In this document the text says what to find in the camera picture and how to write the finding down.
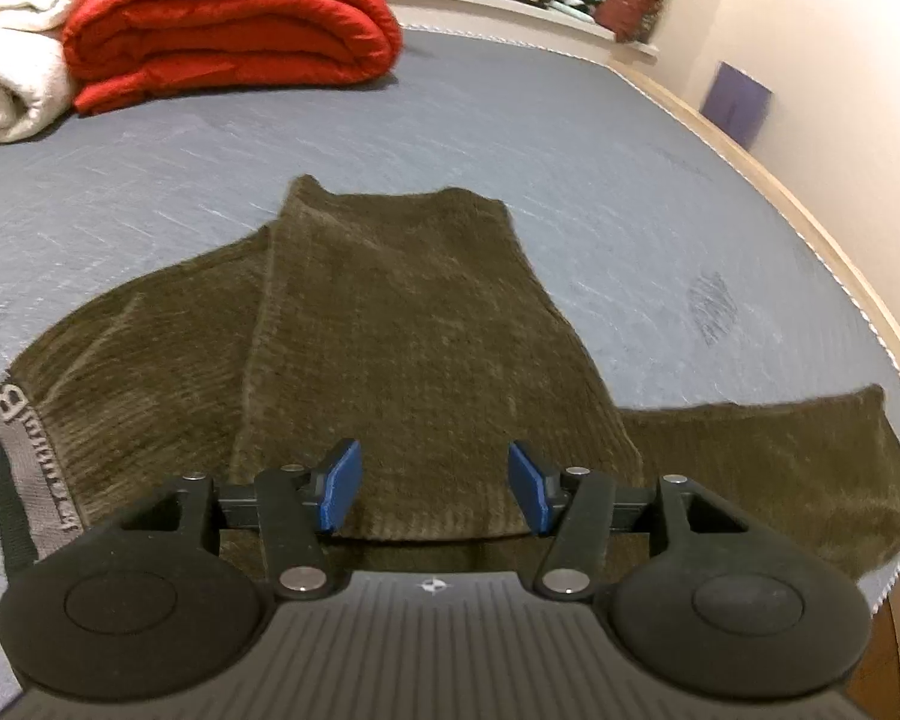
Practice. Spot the purple rolled mat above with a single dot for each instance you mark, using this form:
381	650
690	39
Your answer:
735	101

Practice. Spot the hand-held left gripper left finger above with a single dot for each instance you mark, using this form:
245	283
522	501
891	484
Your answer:
341	484

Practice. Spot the red folded comforter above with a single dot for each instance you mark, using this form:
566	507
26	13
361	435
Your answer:
232	30

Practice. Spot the grey window ledge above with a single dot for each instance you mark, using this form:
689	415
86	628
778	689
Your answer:
495	15

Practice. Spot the white folded blanket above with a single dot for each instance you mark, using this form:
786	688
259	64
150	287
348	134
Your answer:
7	90

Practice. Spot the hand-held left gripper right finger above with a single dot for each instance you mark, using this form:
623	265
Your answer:
529	484

